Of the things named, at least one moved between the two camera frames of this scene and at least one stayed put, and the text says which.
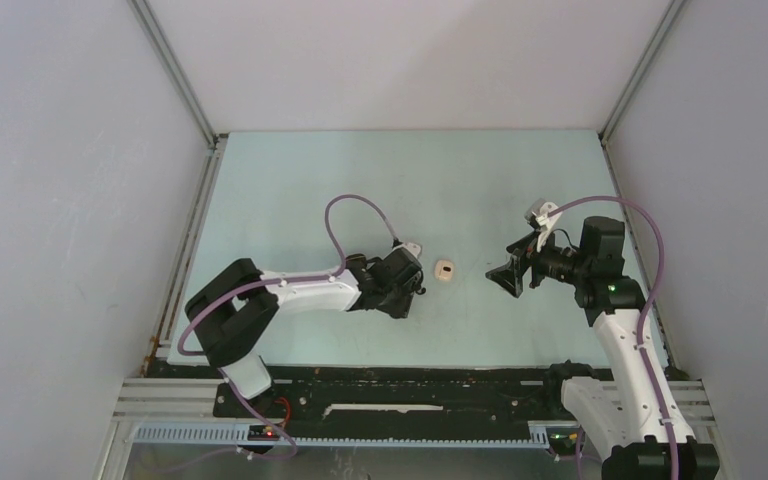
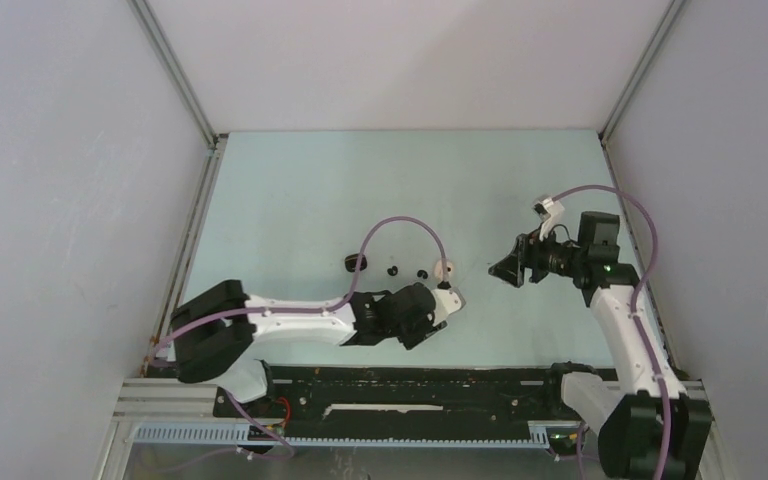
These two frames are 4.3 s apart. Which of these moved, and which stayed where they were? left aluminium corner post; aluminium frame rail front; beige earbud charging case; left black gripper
Moved: left black gripper
Stayed: beige earbud charging case; aluminium frame rail front; left aluminium corner post
